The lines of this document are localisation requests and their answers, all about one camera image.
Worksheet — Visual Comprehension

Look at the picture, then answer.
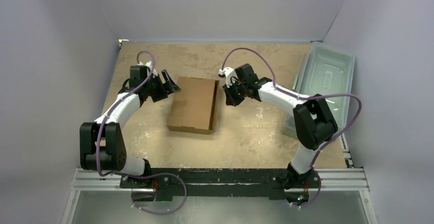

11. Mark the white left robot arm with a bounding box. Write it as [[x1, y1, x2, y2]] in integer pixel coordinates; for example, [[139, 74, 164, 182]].
[[79, 62, 181, 188]]

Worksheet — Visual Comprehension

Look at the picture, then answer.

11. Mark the brown cardboard box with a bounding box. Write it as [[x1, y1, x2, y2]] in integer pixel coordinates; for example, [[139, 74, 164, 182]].
[[167, 77, 219, 135]]

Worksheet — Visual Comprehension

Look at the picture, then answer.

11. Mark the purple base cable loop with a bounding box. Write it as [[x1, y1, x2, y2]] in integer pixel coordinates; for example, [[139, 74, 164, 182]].
[[131, 173, 188, 216]]

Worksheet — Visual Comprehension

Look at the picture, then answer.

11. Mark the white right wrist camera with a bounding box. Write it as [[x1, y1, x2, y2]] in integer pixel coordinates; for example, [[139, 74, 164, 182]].
[[218, 67, 238, 87]]

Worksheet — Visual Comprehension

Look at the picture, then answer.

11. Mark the clear plastic storage bin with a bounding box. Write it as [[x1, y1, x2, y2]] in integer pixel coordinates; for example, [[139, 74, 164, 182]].
[[281, 41, 356, 139]]

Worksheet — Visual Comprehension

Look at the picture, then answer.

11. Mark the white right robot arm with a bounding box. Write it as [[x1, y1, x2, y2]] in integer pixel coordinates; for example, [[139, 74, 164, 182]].
[[218, 64, 338, 188]]

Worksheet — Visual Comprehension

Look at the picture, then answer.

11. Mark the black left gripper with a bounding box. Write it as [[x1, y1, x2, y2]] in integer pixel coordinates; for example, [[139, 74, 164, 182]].
[[143, 70, 180, 102]]

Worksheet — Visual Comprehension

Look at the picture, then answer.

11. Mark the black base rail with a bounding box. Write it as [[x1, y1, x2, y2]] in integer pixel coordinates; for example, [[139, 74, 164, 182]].
[[120, 168, 320, 201]]

